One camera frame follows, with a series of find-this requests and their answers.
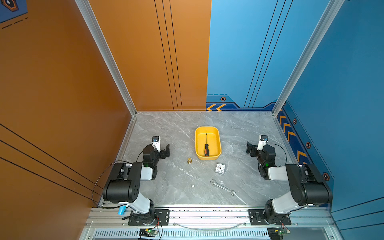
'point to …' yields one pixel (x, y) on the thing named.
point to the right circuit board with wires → (283, 232)
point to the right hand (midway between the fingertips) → (255, 142)
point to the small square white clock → (220, 168)
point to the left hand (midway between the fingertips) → (161, 142)
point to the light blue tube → (121, 210)
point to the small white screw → (221, 181)
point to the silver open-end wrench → (232, 192)
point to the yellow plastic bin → (214, 140)
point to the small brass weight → (189, 161)
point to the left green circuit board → (148, 232)
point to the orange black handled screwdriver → (206, 150)
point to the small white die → (192, 185)
